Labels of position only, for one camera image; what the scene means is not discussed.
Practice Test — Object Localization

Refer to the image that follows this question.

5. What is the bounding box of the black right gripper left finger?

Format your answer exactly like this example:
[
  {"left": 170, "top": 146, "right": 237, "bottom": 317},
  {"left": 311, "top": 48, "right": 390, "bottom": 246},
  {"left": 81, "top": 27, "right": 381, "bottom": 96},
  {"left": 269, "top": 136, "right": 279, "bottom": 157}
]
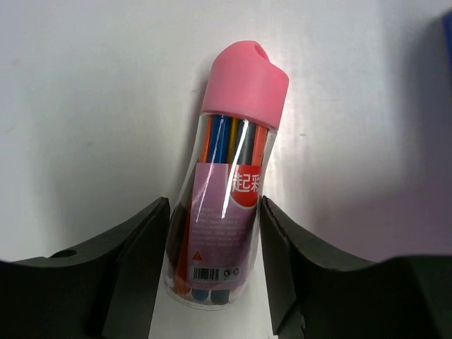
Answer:
[{"left": 1, "top": 198, "right": 170, "bottom": 338}]

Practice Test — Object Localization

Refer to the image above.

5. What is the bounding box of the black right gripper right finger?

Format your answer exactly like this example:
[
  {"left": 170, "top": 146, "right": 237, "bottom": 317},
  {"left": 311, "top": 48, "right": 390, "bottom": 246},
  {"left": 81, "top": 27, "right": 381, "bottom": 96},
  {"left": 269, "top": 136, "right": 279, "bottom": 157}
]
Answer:
[{"left": 259, "top": 198, "right": 451, "bottom": 338}]

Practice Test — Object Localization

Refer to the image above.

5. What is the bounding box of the white pastel drawer box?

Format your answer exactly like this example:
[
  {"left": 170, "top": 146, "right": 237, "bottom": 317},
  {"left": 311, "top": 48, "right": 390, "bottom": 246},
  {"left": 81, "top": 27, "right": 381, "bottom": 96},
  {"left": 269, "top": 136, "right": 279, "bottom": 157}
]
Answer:
[{"left": 441, "top": 10, "right": 452, "bottom": 66}]

